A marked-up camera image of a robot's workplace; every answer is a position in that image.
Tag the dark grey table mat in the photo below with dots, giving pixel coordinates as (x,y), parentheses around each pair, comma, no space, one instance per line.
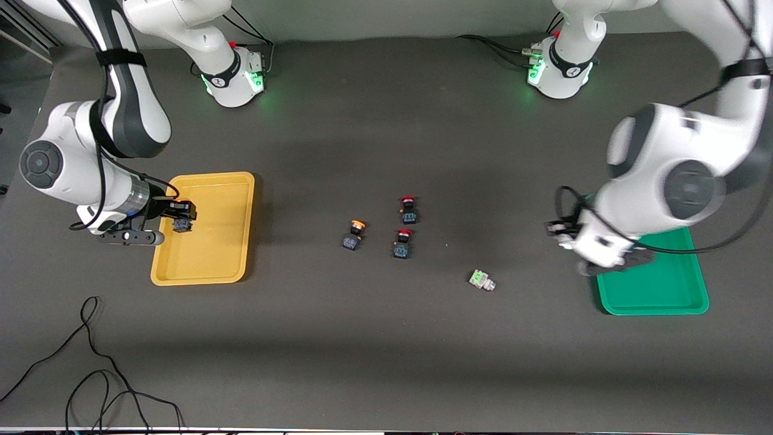
(386,350)

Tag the aluminium frame rail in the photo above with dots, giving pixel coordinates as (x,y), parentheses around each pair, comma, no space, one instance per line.
(30,36)

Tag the yellow push button switch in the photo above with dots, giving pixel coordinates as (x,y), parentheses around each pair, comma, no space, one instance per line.
(352,241)
(181,225)

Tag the green plastic tray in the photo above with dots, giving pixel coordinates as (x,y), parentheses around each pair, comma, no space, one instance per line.
(658,284)

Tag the yellow plastic tray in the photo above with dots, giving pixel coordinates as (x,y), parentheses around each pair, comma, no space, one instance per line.
(205,254)

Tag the red push button switch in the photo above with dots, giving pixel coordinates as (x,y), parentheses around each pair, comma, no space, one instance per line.
(409,214)
(402,248)

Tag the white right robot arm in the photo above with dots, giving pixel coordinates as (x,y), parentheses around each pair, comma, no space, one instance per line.
(66,169)

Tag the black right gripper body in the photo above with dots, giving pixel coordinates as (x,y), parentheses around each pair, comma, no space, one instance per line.
(160,208)

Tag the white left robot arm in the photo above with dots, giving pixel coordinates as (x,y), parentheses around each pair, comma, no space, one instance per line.
(664,163)

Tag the green push button switch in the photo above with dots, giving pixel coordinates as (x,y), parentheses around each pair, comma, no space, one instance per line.
(480,278)

